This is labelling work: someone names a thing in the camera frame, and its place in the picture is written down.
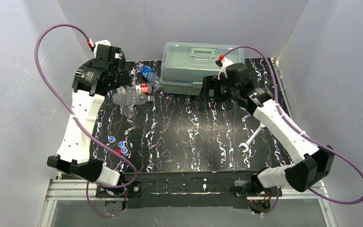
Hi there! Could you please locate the blue white bottle cap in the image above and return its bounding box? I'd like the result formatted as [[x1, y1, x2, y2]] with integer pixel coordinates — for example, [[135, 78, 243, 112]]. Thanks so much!
[[117, 141, 125, 148], [121, 147, 128, 155], [108, 136, 116, 144]]

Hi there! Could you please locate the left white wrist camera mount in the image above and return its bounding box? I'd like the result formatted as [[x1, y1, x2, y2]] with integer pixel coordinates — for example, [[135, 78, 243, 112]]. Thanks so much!
[[87, 39, 123, 62]]

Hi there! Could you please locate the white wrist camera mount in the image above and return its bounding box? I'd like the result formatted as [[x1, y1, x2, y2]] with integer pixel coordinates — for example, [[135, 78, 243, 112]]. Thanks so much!
[[87, 39, 123, 62], [216, 54, 233, 80]]

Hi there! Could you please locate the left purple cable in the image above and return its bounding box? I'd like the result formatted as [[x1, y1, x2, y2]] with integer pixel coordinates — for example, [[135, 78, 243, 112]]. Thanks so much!
[[34, 24, 138, 218]]

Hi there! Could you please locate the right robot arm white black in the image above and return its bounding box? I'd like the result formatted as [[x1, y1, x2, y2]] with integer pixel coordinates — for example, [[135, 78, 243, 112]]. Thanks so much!
[[200, 63, 335, 193]]

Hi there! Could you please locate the aluminium frame rail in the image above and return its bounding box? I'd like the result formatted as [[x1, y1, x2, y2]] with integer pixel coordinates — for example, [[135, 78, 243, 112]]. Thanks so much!
[[40, 177, 337, 227]]

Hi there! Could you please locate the purple cable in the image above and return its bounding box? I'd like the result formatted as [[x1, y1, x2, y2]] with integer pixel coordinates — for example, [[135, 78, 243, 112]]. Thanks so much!
[[34, 24, 138, 218], [222, 45, 363, 217]]

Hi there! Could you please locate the red label plastic bottle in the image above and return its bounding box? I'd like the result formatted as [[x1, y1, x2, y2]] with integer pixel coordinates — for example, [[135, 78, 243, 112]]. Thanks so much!
[[117, 82, 153, 96]]

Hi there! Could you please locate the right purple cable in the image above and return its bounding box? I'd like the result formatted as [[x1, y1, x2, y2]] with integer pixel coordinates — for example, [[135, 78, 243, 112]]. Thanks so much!
[[222, 45, 363, 217]]

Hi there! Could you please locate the clear unlabelled plastic bottle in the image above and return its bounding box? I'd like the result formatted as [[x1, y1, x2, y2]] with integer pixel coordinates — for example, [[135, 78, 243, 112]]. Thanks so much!
[[120, 105, 136, 119]]

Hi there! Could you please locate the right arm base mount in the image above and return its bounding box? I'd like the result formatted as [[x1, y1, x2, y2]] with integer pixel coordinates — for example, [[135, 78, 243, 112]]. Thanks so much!
[[231, 180, 282, 216]]

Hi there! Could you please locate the blue label plastic bottle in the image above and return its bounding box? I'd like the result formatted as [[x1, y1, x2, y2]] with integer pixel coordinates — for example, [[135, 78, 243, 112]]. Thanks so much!
[[138, 64, 163, 90]]

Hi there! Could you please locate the clear crumpled plastic bottle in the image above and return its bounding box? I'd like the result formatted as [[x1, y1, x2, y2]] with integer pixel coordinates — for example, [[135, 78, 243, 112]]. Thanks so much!
[[112, 93, 153, 106]]

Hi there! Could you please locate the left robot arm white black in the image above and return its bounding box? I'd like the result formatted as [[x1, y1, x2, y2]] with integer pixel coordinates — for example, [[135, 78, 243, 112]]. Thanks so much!
[[47, 59, 121, 188]]

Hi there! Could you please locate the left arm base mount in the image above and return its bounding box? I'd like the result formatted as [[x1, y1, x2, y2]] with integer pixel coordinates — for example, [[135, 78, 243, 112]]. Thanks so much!
[[95, 181, 142, 199]]

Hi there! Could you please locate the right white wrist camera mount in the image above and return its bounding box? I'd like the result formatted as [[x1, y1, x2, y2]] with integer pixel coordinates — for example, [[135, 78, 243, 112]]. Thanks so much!
[[216, 54, 233, 80]]

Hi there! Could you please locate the translucent plastic storage box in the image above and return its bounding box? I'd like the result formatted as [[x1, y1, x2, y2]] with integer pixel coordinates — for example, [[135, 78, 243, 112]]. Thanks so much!
[[160, 42, 235, 96]]

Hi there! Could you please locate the silver open-end wrench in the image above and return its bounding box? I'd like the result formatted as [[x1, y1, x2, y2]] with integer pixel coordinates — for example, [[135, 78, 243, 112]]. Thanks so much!
[[238, 123, 266, 153]]

